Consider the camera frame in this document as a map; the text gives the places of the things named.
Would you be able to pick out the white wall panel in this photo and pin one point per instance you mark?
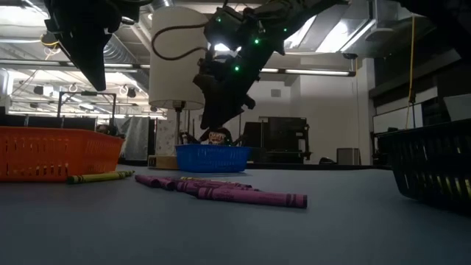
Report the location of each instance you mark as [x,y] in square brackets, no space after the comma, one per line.
[458,106]

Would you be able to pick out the grey fabric cover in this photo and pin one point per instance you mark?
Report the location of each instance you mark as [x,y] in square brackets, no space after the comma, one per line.
[134,138]

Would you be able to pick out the grey waste bin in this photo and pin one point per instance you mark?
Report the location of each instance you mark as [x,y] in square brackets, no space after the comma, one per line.
[348,156]

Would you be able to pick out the metal lamp pole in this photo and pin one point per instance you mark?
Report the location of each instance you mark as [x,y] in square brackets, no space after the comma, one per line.
[179,125]

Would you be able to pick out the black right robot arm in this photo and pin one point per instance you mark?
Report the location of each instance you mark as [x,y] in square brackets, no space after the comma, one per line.
[235,25]

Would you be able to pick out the black plastic basket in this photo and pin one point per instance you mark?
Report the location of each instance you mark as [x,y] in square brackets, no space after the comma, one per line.
[434,165]

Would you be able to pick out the purple crayon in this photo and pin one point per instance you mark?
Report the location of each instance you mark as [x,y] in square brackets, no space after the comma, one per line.
[254,198]
[167,183]
[228,183]
[191,187]
[147,181]

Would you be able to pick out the blue plastic basket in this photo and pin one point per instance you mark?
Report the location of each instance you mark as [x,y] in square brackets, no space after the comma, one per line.
[211,158]

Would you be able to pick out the black partition wall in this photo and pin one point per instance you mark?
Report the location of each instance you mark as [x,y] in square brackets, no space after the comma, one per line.
[44,122]

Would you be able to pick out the white cylindrical lamp shade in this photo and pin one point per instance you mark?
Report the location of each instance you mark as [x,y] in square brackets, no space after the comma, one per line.
[176,81]

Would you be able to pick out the fluorescent light fixture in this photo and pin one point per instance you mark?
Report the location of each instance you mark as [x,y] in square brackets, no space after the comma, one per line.
[316,71]
[121,65]

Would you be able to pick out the orange plastic basket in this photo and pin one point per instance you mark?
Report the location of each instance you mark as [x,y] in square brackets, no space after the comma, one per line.
[55,154]

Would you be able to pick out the black metal rig frame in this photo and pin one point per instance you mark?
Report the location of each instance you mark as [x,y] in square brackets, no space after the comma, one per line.
[86,94]

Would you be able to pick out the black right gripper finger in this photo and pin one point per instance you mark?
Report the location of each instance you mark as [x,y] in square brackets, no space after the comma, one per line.
[207,110]
[226,106]

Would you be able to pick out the black equipment rack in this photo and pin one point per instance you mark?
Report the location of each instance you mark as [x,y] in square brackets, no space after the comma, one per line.
[287,136]

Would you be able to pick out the yellow crayon green tip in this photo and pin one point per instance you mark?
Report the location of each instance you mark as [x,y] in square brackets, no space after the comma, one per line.
[99,177]
[197,179]

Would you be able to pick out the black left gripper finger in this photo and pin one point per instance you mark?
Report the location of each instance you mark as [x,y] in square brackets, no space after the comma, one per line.
[93,66]

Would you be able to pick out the person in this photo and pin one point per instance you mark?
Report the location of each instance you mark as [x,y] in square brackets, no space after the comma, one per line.
[106,129]
[217,137]

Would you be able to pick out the whiteboard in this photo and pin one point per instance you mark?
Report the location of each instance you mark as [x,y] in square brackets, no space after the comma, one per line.
[397,117]

